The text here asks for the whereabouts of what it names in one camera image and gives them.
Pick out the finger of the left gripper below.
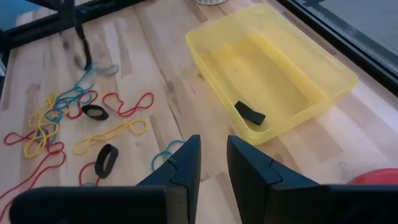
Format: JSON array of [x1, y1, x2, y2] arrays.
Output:
[[73, 24, 94, 71]]

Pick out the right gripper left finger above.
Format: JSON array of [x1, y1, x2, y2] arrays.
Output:
[[8, 134, 202, 224]]

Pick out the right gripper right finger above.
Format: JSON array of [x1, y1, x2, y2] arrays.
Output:
[[226, 134, 398, 224]]

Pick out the grey-blue rubber band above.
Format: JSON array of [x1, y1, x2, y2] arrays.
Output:
[[76, 63, 120, 94]]

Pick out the wide black rubber band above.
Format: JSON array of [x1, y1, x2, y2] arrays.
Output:
[[233, 100, 267, 126], [81, 104, 109, 121], [94, 143, 119, 179]]

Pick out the blue rubber band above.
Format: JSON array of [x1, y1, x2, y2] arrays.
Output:
[[150, 139, 187, 172], [34, 86, 94, 147]]

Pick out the yellow rubber band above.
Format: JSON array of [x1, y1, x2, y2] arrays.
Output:
[[24, 118, 60, 159], [28, 95, 72, 131], [73, 119, 148, 156]]

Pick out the rubber bands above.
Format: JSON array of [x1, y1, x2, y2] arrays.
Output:
[[102, 91, 155, 118]]

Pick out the yellow translucent plastic bin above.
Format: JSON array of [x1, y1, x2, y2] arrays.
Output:
[[185, 2, 359, 146]]

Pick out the red desk lamp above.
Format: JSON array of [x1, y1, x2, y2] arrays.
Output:
[[347, 168, 398, 186]]

